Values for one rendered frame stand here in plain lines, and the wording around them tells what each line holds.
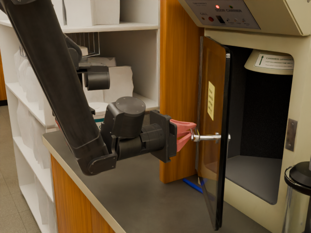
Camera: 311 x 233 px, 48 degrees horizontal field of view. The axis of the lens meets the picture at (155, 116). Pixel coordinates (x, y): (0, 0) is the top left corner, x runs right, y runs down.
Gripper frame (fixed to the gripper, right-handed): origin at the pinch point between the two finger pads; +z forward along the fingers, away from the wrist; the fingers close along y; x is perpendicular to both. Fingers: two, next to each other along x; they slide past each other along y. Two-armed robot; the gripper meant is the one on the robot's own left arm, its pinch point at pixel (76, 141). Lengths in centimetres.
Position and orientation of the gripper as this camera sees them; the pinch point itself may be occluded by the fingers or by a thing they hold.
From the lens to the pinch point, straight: 99.7
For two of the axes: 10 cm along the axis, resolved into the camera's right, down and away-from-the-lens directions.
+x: -5.3, -2.6, 8.0
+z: 0.0, 9.5, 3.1
